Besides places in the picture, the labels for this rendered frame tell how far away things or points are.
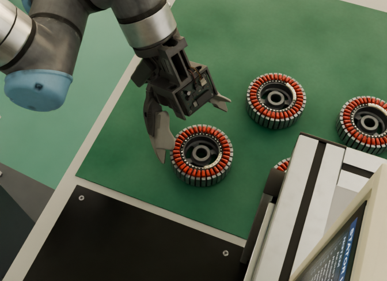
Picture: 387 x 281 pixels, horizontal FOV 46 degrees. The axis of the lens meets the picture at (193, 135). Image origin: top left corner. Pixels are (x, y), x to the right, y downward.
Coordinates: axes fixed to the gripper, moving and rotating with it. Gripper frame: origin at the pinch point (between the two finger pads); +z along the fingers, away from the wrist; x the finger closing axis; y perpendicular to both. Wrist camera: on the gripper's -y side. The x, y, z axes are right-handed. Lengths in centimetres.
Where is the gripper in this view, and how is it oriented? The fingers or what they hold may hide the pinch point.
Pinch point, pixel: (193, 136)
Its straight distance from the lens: 78.5
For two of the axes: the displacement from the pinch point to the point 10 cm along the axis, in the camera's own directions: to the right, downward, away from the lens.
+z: 3.5, 7.5, 5.7
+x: 7.3, -6.0, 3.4
